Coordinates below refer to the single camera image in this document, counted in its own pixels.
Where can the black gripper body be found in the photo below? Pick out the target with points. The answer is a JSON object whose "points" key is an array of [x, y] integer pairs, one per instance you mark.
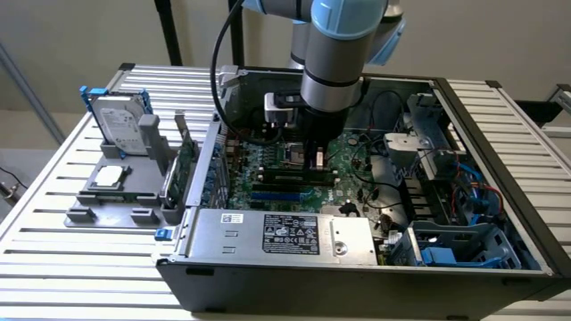
{"points": [[324, 127]]}

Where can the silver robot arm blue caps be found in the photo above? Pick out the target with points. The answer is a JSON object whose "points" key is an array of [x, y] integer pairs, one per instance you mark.
{"points": [[332, 63]]}

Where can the black RAM slot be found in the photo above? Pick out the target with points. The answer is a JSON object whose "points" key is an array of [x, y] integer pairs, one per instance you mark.
{"points": [[290, 186]]}

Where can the blue expansion slot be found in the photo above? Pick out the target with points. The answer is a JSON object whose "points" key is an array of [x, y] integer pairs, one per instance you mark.
{"points": [[280, 196]]}

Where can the CPU socket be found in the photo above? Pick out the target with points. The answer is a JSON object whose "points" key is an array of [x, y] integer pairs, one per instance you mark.
{"points": [[292, 152]]}

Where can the green motherboard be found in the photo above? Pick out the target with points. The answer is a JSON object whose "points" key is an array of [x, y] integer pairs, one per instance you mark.
{"points": [[352, 187]]}

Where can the silver chipset heat sink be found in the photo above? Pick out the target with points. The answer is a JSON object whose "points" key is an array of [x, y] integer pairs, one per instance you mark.
{"points": [[343, 210]]}

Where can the silver power supply unit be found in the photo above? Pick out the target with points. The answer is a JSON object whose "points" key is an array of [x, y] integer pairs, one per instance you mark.
{"points": [[286, 237]]}

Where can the grey metal drive cage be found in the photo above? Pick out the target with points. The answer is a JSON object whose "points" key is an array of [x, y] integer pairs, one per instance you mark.
{"points": [[435, 133]]}

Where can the green graphics card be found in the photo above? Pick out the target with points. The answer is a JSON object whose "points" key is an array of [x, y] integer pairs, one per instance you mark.
{"points": [[180, 167]]}

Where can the black open PC case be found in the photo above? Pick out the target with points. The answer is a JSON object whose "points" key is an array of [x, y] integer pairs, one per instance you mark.
{"points": [[356, 287]]}

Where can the blue case latch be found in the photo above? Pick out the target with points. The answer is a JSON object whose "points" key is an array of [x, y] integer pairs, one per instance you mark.
{"points": [[163, 233]]}

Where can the blue disk bay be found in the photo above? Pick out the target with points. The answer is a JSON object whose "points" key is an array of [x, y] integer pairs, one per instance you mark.
{"points": [[463, 244]]}

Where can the hard disk in blue caddy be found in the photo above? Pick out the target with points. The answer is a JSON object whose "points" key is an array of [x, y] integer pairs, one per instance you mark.
{"points": [[122, 127]]}

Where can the silver CPU chip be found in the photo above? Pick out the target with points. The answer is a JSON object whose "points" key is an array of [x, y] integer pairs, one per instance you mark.
{"points": [[110, 176]]}

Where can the grey parts rack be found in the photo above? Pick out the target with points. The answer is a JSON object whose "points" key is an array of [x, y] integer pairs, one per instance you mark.
{"points": [[111, 207]]}

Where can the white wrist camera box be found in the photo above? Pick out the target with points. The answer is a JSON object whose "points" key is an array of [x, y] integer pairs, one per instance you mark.
{"points": [[279, 107]]}

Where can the black stand post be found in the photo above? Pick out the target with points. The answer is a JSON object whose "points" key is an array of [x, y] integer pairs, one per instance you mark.
{"points": [[238, 36], [170, 33]]}

